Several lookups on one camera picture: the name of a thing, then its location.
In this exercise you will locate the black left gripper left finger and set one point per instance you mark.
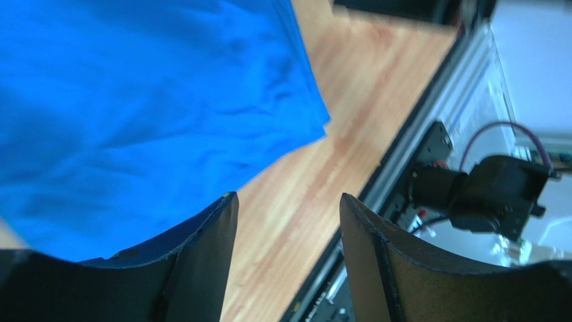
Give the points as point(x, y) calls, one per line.
point(179, 275)

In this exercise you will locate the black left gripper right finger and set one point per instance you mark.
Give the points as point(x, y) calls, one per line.
point(396, 276)

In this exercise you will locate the blue cloth napkin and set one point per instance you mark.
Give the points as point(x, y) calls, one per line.
point(122, 119)

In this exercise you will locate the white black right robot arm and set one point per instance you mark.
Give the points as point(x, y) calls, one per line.
point(499, 195)

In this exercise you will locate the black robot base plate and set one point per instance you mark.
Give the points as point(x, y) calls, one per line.
point(434, 146)

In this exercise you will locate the aluminium frame rail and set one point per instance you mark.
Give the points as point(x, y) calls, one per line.
point(505, 89)

